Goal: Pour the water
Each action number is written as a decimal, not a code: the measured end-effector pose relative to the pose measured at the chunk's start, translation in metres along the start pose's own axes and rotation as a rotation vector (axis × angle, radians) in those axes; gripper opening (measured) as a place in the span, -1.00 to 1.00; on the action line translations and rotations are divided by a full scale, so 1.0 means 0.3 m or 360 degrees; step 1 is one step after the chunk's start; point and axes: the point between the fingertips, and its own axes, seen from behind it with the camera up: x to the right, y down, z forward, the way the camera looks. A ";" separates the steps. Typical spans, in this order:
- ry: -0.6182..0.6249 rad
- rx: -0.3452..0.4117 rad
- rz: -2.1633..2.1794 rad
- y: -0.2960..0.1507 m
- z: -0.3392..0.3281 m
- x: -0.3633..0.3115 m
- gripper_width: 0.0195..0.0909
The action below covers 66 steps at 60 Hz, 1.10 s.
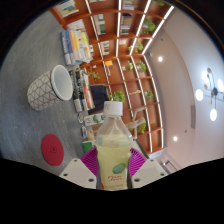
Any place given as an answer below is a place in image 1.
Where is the ceiling air vent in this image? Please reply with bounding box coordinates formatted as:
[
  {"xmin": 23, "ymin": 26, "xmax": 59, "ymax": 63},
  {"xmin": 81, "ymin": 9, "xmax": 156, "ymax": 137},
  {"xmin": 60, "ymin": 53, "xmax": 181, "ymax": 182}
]
[{"xmin": 190, "ymin": 104, "xmax": 197, "ymax": 130}]

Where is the white cup with triangle pattern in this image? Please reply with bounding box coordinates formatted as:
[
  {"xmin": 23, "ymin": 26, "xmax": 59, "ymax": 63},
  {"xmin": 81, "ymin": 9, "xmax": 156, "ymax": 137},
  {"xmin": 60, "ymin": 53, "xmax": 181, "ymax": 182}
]
[{"xmin": 26, "ymin": 64, "xmax": 74, "ymax": 112}]

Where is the stack of colourful books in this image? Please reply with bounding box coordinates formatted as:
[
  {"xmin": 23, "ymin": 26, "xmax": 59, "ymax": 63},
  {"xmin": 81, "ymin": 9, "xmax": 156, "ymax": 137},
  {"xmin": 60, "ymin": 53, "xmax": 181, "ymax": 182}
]
[{"xmin": 59, "ymin": 29, "xmax": 94, "ymax": 66}]

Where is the wooden artist mannequin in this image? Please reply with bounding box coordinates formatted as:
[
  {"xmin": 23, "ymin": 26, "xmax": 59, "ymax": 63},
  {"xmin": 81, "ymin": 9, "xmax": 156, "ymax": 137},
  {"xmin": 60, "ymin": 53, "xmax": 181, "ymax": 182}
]
[{"xmin": 123, "ymin": 105, "xmax": 148, "ymax": 138}]

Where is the branched ceiling lamp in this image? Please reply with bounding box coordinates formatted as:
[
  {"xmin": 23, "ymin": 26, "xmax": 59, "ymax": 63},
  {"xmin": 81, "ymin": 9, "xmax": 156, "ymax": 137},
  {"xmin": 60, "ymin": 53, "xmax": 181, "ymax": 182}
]
[{"xmin": 194, "ymin": 67, "xmax": 224, "ymax": 122}]

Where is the tall green and white carton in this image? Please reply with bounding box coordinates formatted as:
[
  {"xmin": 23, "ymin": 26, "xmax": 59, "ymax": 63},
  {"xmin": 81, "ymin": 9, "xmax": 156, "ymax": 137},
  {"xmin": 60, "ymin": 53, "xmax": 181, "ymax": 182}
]
[{"xmin": 83, "ymin": 113, "xmax": 107, "ymax": 127}]

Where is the clear bottle of yellow drink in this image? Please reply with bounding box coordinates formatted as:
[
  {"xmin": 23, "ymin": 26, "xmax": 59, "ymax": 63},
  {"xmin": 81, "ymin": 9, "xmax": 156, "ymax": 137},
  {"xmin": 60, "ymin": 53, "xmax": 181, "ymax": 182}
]
[{"xmin": 95, "ymin": 100, "xmax": 133, "ymax": 191}]

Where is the flat round red coaster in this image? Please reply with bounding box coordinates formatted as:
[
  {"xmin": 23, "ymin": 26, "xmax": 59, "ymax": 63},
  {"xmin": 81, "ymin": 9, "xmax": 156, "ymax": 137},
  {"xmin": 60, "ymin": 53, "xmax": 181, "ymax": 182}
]
[{"xmin": 41, "ymin": 133, "xmax": 65, "ymax": 167}]

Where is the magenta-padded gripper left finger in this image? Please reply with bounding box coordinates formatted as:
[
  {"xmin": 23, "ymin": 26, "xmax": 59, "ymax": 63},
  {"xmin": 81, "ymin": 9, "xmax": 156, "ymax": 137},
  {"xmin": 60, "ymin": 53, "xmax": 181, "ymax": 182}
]
[{"xmin": 59, "ymin": 146, "xmax": 99, "ymax": 190}]

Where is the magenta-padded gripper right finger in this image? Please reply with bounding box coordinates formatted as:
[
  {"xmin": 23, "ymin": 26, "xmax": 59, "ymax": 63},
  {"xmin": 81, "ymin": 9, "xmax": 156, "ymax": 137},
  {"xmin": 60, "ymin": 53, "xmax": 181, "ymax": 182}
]
[{"xmin": 128, "ymin": 147, "xmax": 169, "ymax": 190}]

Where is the orange wooden shelf unit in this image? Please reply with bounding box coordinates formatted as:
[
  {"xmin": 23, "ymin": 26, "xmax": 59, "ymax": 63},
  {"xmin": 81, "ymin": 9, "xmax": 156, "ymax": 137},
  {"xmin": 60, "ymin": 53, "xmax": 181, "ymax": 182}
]
[{"xmin": 49, "ymin": 0, "xmax": 176, "ymax": 155}]

